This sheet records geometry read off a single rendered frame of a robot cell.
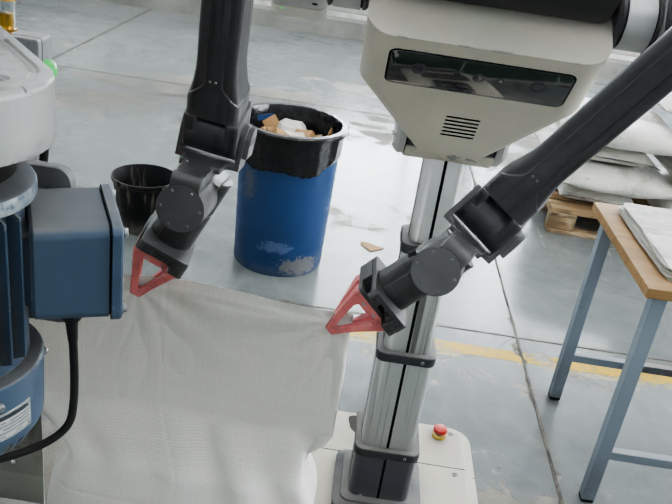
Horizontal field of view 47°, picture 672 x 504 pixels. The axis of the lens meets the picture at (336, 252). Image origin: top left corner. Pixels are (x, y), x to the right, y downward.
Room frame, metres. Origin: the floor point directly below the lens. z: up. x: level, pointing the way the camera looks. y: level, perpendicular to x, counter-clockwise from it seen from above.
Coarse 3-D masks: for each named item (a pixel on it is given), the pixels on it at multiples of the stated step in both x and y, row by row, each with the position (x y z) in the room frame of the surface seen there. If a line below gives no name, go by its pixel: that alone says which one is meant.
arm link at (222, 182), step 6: (216, 174) 0.88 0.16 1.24; (222, 174) 0.90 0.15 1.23; (228, 174) 0.91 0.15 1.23; (216, 180) 0.87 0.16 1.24; (222, 180) 0.88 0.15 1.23; (228, 180) 0.90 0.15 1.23; (216, 186) 0.86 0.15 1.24; (222, 186) 0.88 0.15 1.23; (228, 186) 0.88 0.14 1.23; (222, 192) 0.88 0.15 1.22; (222, 198) 0.89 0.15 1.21; (216, 204) 0.88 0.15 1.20
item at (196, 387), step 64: (128, 320) 0.88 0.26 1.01; (192, 320) 0.89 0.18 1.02; (256, 320) 0.88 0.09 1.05; (320, 320) 0.87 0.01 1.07; (64, 384) 0.88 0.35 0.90; (128, 384) 0.88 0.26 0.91; (192, 384) 0.89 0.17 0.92; (256, 384) 0.88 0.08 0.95; (320, 384) 0.87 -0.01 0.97; (64, 448) 0.87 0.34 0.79; (128, 448) 0.84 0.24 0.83; (192, 448) 0.85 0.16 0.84; (256, 448) 0.86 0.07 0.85
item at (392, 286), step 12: (384, 264) 0.92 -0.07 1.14; (396, 264) 0.86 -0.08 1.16; (408, 264) 0.85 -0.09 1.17; (384, 276) 0.86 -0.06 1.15; (396, 276) 0.85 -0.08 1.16; (408, 276) 0.84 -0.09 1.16; (372, 288) 0.83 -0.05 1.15; (384, 288) 0.85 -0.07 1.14; (396, 288) 0.84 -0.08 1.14; (408, 288) 0.84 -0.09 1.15; (372, 300) 0.82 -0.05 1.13; (384, 300) 0.82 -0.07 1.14; (396, 300) 0.84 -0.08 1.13; (408, 300) 0.84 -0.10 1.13; (396, 312) 0.83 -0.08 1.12; (396, 324) 0.82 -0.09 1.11
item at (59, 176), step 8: (32, 160) 0.65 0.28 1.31; (40, 168) 0.64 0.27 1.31; (48, 168) 0.64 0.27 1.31; (56, 168) 0.64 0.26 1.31; (64, 168) 0.65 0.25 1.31; (40, 176) 0.64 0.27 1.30; (48, 176) 0.64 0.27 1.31; (56, 176) 0.64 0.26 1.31; (64, 176) 0.64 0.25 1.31; (72, 176) 0.65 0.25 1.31; (40, 184) 0.64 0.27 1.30; (48, 184) 0.64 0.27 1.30; (56, 184) 0.64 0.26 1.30; (64, 184) 0.64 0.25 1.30; (72, 184) 0.65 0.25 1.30; (48, 320) 0.64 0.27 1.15; (56, 320) 0.64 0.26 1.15
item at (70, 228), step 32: (64, 192) 0.62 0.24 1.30; (96, 192) 0.63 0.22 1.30; (32, 224) 0.55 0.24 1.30; (64, 224) 0.56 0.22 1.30; (96, 224) 0.57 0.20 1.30; (32, 256) 0.54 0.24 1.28; (64, 256) 0.55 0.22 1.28; (96, 256) 0.56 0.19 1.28; (32, 288) 0.54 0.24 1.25; (64, 288) 0.55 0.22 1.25; (96, 288) 0.56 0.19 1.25; (64, 320) 0.59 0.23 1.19
